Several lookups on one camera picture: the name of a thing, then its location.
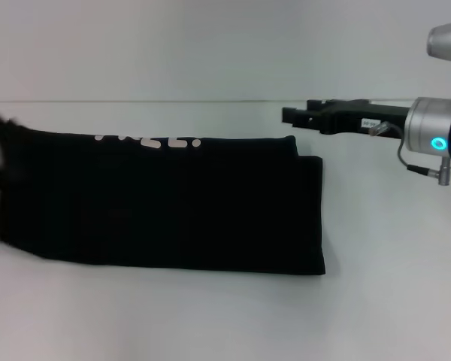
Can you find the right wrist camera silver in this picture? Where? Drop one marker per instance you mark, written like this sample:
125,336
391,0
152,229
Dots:
449,45

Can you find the black t-shirt white print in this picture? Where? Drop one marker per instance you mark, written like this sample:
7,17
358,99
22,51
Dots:
154,207

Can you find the right robot arm silver white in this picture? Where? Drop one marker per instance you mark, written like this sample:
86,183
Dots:
436,129

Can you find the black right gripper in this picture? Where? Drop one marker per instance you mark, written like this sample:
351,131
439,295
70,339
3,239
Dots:
364,116

